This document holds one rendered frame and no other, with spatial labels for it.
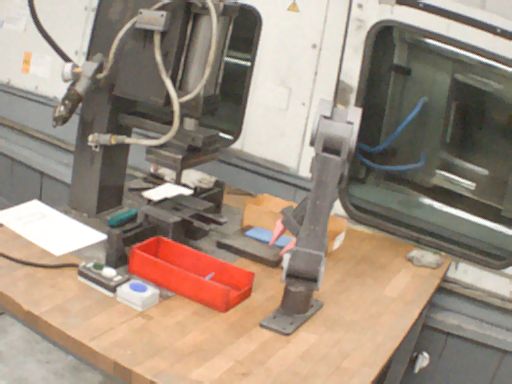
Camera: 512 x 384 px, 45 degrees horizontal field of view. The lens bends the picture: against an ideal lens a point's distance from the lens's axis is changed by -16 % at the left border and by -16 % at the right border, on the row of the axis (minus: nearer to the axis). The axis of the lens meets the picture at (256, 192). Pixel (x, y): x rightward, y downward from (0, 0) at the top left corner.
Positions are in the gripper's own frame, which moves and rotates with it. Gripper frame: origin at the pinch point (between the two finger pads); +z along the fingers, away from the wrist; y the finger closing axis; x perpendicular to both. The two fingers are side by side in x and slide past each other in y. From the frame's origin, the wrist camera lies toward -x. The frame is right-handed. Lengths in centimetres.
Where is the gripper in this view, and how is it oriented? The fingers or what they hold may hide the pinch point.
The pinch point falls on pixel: (276, 248)
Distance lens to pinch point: 177.3
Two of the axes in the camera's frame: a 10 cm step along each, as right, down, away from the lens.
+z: -6.1, 7.0, 3.6
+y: -6.9, -7.0, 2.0
